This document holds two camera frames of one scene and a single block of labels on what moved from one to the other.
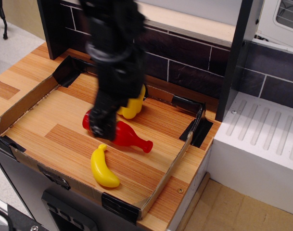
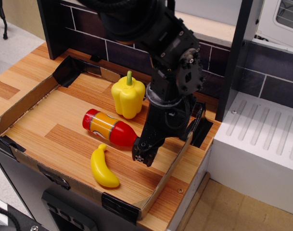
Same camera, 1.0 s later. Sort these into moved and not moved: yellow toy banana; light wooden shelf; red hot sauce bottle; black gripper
Moved: black gripper
Not moved: red hot sauce bottle; yellow toy banana; light wooden shelf
